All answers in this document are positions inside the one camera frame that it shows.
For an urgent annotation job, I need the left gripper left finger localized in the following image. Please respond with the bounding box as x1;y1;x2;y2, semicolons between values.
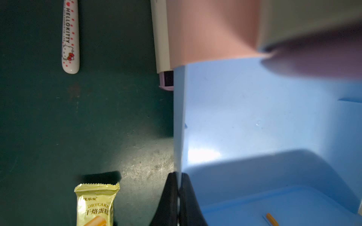
150;172;178;226

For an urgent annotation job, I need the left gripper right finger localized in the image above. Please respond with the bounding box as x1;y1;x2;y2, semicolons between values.
179;173;208;226

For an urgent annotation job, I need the gold cookie packet one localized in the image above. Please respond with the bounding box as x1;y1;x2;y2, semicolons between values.
74;183;120;226

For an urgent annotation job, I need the blue drawer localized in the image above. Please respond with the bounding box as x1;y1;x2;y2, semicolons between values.
174;58;362;226

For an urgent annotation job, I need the white drawer cabinet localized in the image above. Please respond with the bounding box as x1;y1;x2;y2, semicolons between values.
151;1;362;73

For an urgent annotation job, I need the purple drawer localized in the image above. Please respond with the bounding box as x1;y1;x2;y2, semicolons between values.
159;71;174;91
261;24;362;80

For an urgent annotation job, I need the silver fork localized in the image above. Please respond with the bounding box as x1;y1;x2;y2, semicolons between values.
61;0;80;74

